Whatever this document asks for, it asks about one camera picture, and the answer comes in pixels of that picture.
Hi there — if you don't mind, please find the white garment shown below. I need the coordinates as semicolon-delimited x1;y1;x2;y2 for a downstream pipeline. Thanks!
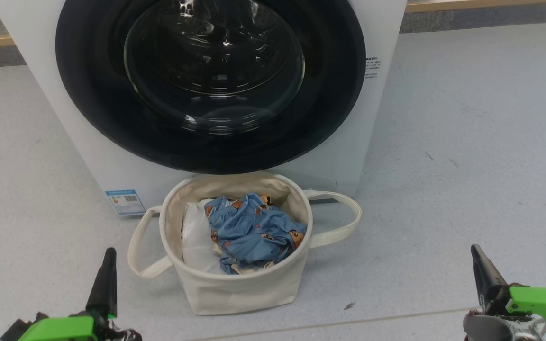
182;199;228;275

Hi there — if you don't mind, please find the blue energy label sticker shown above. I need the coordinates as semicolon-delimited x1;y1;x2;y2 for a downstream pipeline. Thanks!
105;189;146;217

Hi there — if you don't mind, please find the cream canvas laundry basket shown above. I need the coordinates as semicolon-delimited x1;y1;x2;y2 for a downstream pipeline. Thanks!
127;171;363;316

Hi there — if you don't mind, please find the white washing machine body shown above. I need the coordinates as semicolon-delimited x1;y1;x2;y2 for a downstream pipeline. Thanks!
0;0;407;218

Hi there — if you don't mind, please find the blue bear print garment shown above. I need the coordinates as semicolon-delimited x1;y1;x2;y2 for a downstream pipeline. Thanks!
204;193;308;275

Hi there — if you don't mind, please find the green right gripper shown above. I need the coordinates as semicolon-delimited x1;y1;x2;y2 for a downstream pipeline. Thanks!
463;244;546;341

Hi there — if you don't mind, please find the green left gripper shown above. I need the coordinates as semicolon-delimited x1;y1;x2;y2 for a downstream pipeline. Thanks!
0;247;143;341

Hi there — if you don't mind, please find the white round filter cover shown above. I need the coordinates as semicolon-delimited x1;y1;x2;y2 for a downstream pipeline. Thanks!
297;174;338;191

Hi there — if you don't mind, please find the large dark glossy round door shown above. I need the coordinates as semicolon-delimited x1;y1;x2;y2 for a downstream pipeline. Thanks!
55;0;367;175

